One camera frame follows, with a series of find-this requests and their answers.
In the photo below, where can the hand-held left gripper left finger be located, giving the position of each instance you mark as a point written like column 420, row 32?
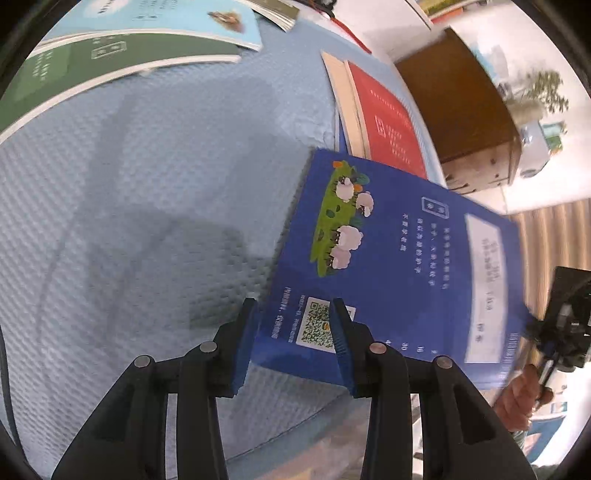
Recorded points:
column 242, row 350

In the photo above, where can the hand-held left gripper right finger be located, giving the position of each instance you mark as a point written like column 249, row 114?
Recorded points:
column 340, row 350

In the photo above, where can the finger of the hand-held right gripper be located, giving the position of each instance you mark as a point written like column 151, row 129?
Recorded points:
column 548, row 346

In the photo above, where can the dark blue book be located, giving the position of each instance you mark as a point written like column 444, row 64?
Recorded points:
column 406, row 277

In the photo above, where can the red book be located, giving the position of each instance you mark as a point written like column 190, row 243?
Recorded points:
column 388, row 120

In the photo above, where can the light blue book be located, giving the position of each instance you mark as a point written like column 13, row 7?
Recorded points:
column 161, row 18

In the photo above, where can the person's right forearm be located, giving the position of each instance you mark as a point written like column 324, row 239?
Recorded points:
column 521, row 442

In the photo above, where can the row of shelf books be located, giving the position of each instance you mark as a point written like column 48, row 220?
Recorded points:
column 443, row 7

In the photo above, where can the person's right hand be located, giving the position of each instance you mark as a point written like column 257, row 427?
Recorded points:
column 517, row 401

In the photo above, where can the brown striped rug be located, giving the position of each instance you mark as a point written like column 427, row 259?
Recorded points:
column 545, row 230

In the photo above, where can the white appliance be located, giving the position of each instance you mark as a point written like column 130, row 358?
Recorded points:
column 535, row 152

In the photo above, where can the light blue textured mat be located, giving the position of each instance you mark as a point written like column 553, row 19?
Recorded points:
column 138, row 207

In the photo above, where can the potted green plant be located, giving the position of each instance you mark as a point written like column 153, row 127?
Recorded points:
column 549, row 92

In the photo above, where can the brown wooden cabinet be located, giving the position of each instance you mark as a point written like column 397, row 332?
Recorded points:
column 461, row 110

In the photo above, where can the tan cover book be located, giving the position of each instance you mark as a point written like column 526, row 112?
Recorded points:
column 344, row 97

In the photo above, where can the green book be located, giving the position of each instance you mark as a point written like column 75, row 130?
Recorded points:
column 69, row 78

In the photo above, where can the olive cover book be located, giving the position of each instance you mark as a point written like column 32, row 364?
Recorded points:
column 277, row 9

